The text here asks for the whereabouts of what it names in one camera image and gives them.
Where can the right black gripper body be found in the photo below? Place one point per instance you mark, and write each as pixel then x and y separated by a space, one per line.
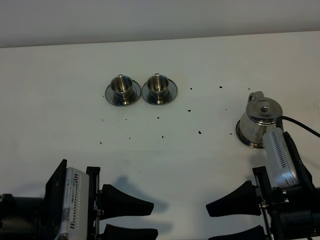
pixel 294 211

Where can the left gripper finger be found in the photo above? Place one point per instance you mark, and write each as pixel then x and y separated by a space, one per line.
pixel 115 203
pixel 112 232

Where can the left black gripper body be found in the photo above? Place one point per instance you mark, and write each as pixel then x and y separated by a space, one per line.
pixel 94 204

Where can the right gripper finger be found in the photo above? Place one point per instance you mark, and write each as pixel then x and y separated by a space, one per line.
pixel 255 233
pixel 242 201

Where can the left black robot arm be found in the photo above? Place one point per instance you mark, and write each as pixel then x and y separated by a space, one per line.
pixel 35 218

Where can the left stainless steel saucer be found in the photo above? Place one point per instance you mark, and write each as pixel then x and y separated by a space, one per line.
pixel 123 99

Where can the left stainless steel teacup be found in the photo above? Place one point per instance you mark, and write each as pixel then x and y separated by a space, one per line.
pixel 122 86

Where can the stainless steel teacup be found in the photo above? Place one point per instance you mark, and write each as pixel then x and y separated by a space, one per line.
pixel 157 85
pixel 122 86

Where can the right stainless steel saucer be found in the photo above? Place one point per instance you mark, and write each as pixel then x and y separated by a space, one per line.
pixel 156 100

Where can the right stainless steel teacup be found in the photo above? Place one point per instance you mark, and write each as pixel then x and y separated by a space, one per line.
pixel 157 85

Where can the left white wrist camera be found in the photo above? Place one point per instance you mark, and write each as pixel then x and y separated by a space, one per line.
pixel 74 218

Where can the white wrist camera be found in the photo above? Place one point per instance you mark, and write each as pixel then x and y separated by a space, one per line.
pixel 281 163
pixel 74 218

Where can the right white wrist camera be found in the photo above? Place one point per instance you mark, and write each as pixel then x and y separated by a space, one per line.
pixel 281 163

